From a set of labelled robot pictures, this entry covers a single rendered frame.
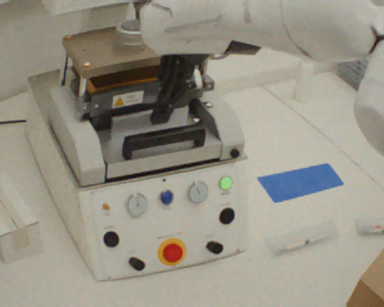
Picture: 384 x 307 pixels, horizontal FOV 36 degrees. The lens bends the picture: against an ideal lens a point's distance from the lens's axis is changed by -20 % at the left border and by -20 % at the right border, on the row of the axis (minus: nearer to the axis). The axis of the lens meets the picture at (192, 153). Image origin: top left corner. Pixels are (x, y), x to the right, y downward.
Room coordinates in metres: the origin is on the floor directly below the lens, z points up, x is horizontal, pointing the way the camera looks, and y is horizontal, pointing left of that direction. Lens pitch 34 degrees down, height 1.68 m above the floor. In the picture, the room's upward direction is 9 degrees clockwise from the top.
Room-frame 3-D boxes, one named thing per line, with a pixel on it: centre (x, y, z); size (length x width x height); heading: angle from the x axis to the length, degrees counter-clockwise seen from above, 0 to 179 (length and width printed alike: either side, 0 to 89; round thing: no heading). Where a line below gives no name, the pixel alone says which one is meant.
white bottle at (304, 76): (1.74, -0.29, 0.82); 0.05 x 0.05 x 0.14
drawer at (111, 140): (1.16, 0.12, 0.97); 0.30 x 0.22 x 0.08; 32
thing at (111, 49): (1.24, 0.15, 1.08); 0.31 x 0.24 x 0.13; 122
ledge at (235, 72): (1.92, -0.12, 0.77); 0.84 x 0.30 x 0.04; 132
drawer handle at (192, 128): (1.04, 0.05, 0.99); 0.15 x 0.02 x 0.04; 122
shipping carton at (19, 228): (0.95, 0.38, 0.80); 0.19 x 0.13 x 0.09; 42
